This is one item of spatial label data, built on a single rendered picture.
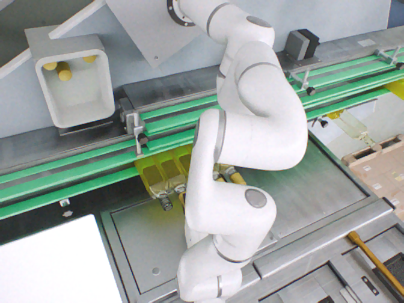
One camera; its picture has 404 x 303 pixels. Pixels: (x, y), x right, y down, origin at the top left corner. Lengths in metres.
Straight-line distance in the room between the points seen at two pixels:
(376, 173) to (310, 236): 3.83
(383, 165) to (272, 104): 4.57
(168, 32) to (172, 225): 0.58
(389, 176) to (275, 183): 3.80
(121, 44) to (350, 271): 0.96
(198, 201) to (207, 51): 0.74
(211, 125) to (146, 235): 0.61
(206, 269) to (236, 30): 0.48
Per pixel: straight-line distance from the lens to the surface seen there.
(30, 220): 1.18
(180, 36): 0.99
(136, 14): 0.91
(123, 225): 1.06
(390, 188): 4.83
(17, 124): 1.10
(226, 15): 0.78
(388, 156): 5.25
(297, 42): 1.30
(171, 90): 1.05
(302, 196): 1.25
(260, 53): 0.61
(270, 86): 0.52
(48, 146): 1.05
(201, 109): 1.02
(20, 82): 1.02
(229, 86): 0.65
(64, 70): 0.94
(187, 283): 0.67
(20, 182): 1.01
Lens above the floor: 1.60
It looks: 35 degrees down
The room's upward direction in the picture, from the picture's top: 146 degrees clockwise
